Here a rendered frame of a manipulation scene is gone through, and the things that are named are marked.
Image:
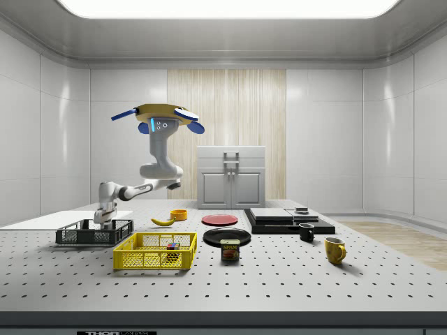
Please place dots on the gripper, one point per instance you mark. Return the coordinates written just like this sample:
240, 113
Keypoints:
104, 215

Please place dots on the puzzle cube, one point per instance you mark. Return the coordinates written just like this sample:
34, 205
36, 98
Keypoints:
173, 246

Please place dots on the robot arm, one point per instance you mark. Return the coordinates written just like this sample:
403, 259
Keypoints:
159, 153

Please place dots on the dark grey basket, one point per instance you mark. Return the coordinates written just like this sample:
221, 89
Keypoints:
70, 237

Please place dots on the banana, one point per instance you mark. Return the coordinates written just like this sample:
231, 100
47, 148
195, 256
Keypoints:
162, 222

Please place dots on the yellow basket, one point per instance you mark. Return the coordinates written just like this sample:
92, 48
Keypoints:
153, 260

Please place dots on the yellow bowl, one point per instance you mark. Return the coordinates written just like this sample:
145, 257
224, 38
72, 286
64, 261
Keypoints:
178, 215

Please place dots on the red plate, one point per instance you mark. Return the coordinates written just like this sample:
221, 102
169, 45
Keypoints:
219, 219

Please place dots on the black plate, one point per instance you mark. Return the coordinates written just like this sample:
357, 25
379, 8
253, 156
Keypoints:
227, 234

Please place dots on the flat-sided can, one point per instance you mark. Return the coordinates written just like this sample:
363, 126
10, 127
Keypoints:
230, 250

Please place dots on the white cabinet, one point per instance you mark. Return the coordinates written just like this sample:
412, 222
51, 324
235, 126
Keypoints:
231, 185

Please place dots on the black stove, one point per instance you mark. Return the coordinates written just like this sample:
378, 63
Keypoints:
272, 223

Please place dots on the black mug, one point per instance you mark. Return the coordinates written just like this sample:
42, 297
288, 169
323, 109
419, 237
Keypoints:
306, 233

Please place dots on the yellow mug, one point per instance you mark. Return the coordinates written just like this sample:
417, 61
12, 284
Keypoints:
333, 250

